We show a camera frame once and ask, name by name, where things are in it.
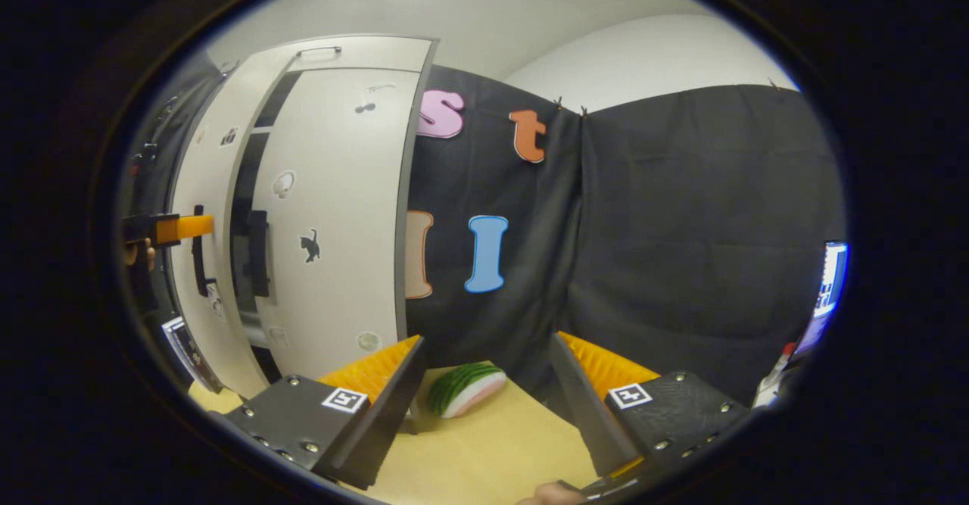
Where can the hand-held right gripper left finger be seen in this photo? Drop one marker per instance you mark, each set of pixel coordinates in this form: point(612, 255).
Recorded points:
point(386, 422)

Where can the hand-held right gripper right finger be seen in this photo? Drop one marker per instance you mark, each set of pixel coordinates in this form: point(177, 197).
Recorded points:
point(587, 414)

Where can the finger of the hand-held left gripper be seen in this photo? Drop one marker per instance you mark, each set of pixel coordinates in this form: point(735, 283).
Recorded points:
point(193, 226)

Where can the white cabinet door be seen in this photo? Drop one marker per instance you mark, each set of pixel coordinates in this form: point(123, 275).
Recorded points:
point(198, 172)
point(341, 187)

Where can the white cabinet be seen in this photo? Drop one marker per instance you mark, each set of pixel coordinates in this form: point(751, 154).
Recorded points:
point(241, 187)

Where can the white bottle red cap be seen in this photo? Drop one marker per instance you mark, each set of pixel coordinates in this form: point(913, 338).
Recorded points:
point(772, 380)

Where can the white cabinet drawer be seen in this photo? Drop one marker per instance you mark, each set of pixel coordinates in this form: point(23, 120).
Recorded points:
point(378, 54)

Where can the toy watermelon slice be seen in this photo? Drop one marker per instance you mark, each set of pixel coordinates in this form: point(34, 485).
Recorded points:
point(465, 391)

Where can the dark flat box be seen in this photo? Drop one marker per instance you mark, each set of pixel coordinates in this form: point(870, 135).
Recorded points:
point(189, 353)

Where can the computer monitor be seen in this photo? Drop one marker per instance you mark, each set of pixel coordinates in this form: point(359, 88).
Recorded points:
point(829, 285)

